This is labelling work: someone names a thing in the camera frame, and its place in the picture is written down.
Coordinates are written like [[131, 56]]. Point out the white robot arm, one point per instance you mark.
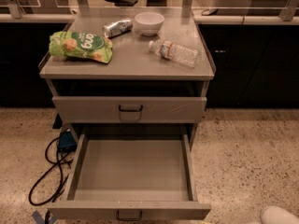
[[277, 215]]

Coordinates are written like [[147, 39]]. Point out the black office chair armrest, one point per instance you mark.
[[123, 3]]

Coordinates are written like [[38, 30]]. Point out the grey drawer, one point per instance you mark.
[[107, 109], [131, 172]]

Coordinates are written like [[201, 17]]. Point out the clear plastic water bottle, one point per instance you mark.
[[174, 52]]

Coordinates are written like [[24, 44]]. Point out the green snack chip bag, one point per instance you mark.
[[81, 45]]

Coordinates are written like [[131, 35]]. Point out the grey metal drawer cabinet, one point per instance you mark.
[[134, 71]]

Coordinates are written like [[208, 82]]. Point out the silver soda can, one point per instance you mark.
[[116, 28]]

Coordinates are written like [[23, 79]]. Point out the blue power adapter box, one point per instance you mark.
[[66, 142]]

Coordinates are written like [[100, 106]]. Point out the white ceramic bowl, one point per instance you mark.
[[149, 23]]

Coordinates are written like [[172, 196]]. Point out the blue tape floor marker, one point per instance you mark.
[[48, 218]]

